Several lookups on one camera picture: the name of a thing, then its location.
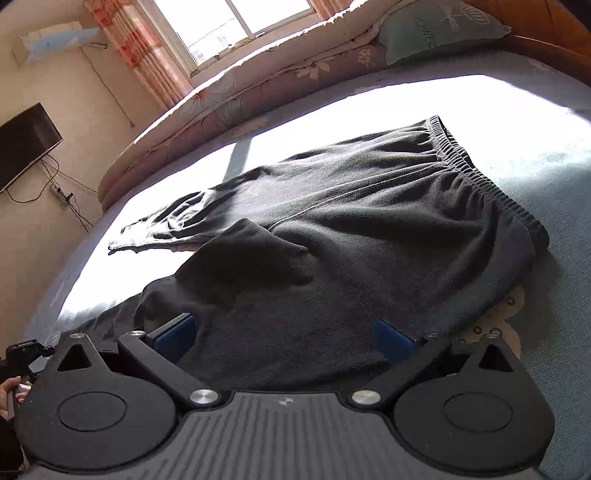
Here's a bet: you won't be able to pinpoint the wall air conditioner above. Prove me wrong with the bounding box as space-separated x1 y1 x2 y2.
13 21 101 65

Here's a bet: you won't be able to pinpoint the person left hand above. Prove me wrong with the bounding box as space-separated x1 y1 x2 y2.
0 376 32 420

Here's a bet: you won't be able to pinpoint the wall cable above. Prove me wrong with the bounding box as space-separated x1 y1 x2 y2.
4 154 100 234

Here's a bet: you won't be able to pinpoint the green grey pillow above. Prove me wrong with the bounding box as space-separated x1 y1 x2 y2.
379 1 511 66

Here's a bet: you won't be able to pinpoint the wooden headboard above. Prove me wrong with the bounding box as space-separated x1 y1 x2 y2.
470 0 590 85

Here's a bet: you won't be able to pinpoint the folded floral quilt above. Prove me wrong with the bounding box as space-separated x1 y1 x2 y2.
97 1 407 210

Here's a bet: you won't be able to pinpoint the grey patterned bed sheet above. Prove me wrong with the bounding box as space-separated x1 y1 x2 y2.
24 49 590 479

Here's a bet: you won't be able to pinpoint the left pink curtain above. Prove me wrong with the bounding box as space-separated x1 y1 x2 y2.
83 0 191 109

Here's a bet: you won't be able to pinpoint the wall power strip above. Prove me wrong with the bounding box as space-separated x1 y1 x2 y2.
51 184 74 205

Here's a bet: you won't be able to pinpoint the wall mounted television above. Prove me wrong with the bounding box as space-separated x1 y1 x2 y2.
0 103 63 192

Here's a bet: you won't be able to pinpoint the right pink curtain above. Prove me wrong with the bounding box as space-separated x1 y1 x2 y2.
310 0 352 20

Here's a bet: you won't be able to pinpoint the black sweatpants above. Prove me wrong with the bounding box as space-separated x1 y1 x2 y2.
81 117 549 391

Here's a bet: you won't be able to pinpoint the pink curtain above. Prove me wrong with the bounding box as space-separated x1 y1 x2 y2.
310 0 352 20
83 0 191 109

